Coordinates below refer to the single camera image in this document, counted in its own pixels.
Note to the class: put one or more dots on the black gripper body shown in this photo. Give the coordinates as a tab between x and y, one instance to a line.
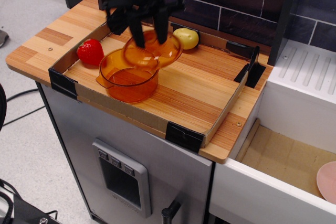
119	11

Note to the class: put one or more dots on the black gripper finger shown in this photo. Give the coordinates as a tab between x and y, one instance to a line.
161	19
137	32

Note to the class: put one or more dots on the orange transparent pot lid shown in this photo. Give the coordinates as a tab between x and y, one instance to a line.
154	55

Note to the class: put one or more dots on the orange transparent plastic pot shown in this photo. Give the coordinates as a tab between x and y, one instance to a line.
124	81

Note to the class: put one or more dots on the yellow toy potato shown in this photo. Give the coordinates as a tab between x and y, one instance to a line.
188	38

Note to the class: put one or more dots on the red toy strawberry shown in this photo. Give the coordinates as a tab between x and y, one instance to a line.
90	52

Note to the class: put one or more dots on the cardboard fence with black tape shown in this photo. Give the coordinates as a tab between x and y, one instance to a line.
197	103

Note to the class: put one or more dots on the white toy sink unit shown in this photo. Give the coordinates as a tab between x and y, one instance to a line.
271	176

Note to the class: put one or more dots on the pink plate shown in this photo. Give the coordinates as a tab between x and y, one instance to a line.
326	181

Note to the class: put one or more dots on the black upright post right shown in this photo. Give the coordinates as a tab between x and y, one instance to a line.
283	31

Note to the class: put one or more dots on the black oven handle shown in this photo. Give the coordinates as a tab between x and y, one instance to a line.
167	214

